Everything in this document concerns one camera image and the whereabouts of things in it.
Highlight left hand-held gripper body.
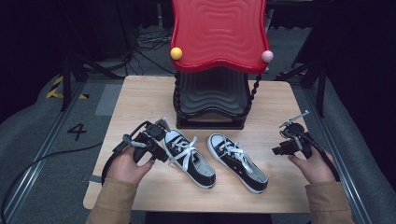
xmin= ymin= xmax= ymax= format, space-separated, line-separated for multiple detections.
xmin=120 ymin=117 xmax=171 ymax=163

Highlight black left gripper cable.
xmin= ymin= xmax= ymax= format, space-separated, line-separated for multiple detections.
xmin=101 ymin=120 xmax=149 ymax=185

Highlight tangle of black floor cables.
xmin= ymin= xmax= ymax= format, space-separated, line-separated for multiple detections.
xmin=129 ymin=26 xmax=176 ymax=77

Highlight black canvas sneaker white laces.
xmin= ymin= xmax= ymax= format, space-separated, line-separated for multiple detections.
xmin=206 ymin=133 xmax=269 ymax=194
xmin=162 ymin=129 xmax=217 ymax=189

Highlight grey metal floor rail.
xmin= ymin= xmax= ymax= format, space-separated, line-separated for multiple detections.
xmin=303 ymin=88 xmax=375 ymax=224
xmin=0 ymin=81 xmax=89 ymax=224

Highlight person's left hand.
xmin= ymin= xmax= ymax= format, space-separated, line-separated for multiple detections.
xmin=106 ymin=145 xmax=155 ymax=188

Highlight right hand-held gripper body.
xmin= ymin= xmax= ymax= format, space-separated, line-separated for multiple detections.
xmin=277 ymin=109 xmax=313 ymax=160

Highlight black metal stand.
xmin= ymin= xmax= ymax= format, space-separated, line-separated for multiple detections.
xmin=60 ymin=50 xmax=126 ymax=113
xmin=274 ymin=54 xmax=329 ymax=119

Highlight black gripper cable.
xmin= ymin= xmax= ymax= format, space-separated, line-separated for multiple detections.
xmin=303 ymin=132 xmax=341 ymax=183
xmin=101 ymin=120 xmax=149 ymax=185

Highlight black cable on floor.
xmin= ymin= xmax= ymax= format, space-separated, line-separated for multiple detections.
xmin=0 ymin=142 xmax=105 ymax=224

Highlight red and black shoe rack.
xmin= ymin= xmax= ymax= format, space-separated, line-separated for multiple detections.
xmin=169 ymin=0 xmax=275 ymax=131

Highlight yellow and black floor tape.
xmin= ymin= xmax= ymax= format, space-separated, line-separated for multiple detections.
xmin=45 ymin=76 xmax=90 ymax=101

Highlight person's right hand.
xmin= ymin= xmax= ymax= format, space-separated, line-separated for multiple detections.
xmin=287 ymin=145 xmax=338 ymax=186

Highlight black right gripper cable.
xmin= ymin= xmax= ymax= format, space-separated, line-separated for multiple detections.
xmin=303 ymin=132 xmax=341 ymax=183

